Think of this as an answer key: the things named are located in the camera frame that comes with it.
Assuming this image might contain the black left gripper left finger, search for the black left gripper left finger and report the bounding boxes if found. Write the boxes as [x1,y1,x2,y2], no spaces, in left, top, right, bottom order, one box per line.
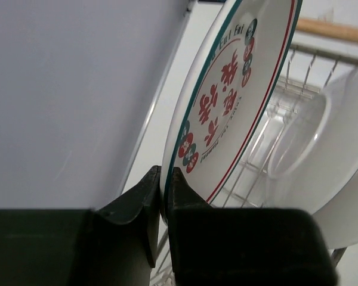
[0,166,161,285]

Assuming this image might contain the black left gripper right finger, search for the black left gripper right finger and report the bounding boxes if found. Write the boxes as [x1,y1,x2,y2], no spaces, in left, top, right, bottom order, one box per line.
[166,168,337,285]

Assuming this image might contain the white plate red lettering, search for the white plate red lettering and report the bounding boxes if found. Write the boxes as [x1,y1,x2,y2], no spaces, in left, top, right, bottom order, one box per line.
[160,1,302,220]

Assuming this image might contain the wire dish rack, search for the wire dish rack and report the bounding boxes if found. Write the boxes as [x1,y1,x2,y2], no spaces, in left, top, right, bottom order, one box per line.
[155,17,358,286]

